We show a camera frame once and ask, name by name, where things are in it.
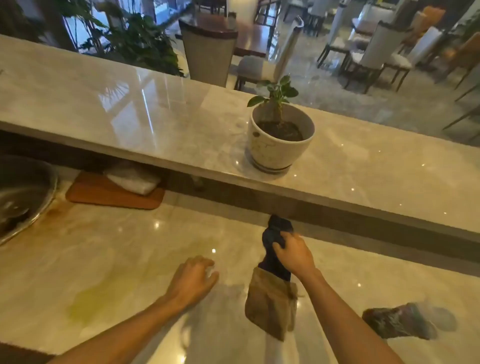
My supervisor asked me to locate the person's left hand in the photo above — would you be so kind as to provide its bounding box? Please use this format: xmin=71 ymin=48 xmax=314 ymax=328
xmin=164 ymin=256 xmax=220 ymax=309

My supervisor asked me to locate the person's right hand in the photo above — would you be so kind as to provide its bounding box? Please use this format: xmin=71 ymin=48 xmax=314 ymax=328
xmin=271 ymin=231 xmax=320 ymax=281

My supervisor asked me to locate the dark blue cleaning cloth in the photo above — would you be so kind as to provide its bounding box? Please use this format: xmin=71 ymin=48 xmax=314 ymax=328
xmin=258 ymin=214 xmax=295 ymax=283

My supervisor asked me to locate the brown cloth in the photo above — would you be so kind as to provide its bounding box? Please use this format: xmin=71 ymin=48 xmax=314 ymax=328
xmin=244 ymin=266 xmax=299 ymax=342

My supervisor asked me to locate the person's right forearm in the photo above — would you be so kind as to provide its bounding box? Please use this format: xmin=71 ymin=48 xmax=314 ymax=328
xmin=298 ymin=269 xmax=404 ymax=364

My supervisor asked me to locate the person's left forearm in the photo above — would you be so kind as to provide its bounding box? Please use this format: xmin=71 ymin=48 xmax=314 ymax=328
xmin=48 ymin=295 xmax=188 ymax=364

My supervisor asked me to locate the clear bag of white powder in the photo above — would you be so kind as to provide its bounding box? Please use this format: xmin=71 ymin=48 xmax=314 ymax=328
xmin=103 ymin=161 xmax=163 ymax=196

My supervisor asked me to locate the clear plastic wrapped bundle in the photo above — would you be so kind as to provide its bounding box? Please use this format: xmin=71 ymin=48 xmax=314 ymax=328
xmin=361 ymin=299 xmax=459 ymax=341

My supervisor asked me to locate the brown wooden tray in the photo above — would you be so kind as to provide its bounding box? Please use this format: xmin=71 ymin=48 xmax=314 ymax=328
xmin=65 ymin=170 xmax=166 ymax=211

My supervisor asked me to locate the small green potted plant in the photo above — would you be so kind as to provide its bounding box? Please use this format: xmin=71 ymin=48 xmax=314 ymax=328
xmin=246 ymin=74 xmax=300 ymax=128

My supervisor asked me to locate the grey marble raised bar ledge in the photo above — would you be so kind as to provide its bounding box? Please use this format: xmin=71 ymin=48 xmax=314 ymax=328
xmin=0 ymin=34 xmax=480 ymax=244

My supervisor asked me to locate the round steel sink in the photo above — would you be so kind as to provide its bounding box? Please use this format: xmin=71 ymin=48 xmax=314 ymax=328
xmin=0 ymin=154 xmax=59 ymax=247

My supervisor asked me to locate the white fabric dining chair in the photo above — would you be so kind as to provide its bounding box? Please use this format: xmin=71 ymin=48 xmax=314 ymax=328
xmin=343 ymin=20 xmax=413 ymax=95
xmin=316 ymin=3 xmax=361 ymax=71
xmin=233 ymin=15 xmax=305 ymax=93
xmin=382 ymin=26 xmax=446 ymax=93

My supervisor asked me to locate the beige woven back chair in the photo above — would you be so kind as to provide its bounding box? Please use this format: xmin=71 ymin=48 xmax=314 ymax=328
xmin=178 ymin=16 xmax=239 ymax=89

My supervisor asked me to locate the dark wooden dining table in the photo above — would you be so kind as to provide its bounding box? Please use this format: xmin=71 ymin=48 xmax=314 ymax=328
xmin=194 ymin=14 xmax=278 ymax=59

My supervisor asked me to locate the large green leafy plant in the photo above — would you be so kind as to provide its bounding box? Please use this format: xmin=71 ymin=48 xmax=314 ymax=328
xmin=56 ymin=0 xmax=187 ymax=78

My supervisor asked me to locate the orange dining chair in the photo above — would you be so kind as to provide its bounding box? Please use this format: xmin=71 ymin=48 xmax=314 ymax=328
xmin=408 ymin=5 xmax=447 ymax=46
xmin=434 ymin=31 xmax=480 ymax=91

